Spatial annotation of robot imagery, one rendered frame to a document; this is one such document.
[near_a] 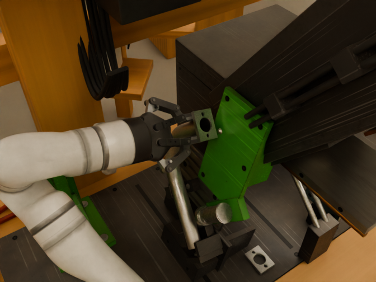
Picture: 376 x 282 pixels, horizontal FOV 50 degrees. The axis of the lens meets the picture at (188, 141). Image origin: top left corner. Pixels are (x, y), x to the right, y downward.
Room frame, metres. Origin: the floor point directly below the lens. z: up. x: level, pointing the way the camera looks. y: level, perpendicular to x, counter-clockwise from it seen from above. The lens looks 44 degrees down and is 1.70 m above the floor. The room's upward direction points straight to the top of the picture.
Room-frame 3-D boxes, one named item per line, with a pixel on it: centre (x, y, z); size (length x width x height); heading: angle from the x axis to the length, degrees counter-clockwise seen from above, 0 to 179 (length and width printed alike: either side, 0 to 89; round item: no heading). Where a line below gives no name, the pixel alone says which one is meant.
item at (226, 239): (0.54, -0.05, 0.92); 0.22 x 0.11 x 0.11; 34
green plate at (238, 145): (0.53, -0.10, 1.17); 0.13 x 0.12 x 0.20; 124
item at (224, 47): (0.79, -0.14, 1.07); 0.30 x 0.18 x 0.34; 124
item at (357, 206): (0.58, -0.25, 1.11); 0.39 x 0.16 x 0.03; 34
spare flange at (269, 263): (0.44, -0.15, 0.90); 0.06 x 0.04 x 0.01; 33
